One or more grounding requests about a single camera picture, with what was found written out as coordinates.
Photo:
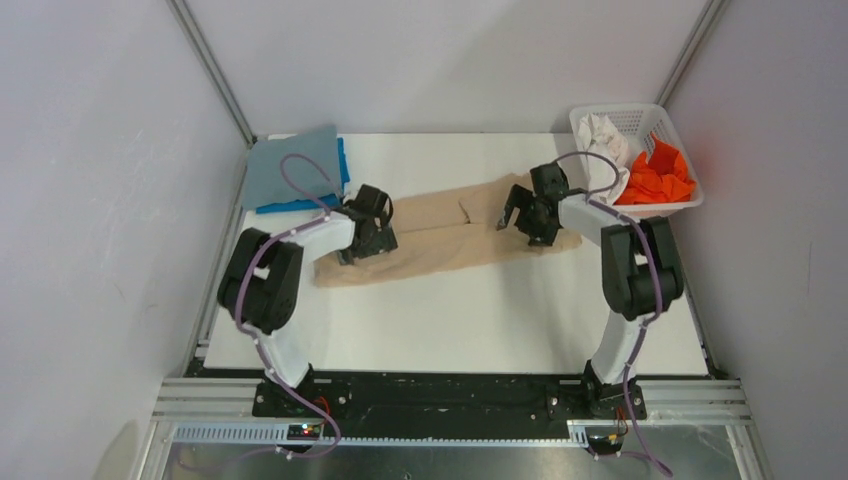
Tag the white plastic laundry basket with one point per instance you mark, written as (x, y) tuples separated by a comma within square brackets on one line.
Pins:
[(637, 121)]

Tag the left controller board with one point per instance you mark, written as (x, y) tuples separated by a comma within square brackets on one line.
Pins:
[(304, 432)]

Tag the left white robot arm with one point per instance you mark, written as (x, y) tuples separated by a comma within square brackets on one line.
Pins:
[(261, 284)]

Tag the corner aluminium post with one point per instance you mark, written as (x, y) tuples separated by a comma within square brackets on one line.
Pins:
[(199, 44), (708, 19)]

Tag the folded grey t-shirt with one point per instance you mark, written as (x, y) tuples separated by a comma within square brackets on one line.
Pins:
[(296, 169)]

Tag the controller board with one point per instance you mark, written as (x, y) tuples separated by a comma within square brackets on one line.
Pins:
[(304, 432), (605, 446)]

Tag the orange crumpled t-shirt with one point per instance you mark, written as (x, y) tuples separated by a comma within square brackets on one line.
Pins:
[(659, 178)]

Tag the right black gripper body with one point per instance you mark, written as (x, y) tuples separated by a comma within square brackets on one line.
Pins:
[(529, 221)]

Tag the left corner aluminium post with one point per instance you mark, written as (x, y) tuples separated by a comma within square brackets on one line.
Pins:
[(199, 44)]

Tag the aluminium frame rail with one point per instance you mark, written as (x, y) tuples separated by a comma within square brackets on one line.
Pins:
[(204, 428)]

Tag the right controller board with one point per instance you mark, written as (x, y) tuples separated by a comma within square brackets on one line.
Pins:
[(605, 446)]

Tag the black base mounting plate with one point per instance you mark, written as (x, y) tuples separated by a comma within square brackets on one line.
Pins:
[(431, 406)]

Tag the right corner aluminium post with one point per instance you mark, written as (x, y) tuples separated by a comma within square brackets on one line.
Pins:
[(708, 19)]

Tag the beige t-shirt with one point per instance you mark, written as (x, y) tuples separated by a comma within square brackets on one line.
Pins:
[(444, 231)]

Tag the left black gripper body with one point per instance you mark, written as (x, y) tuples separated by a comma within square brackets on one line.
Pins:
[(378, 242)]

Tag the white crumpled t-shirt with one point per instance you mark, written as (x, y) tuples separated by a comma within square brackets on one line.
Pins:
[(597, 134)]

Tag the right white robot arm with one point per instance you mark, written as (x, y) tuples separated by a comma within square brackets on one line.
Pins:
[(641, 275)]

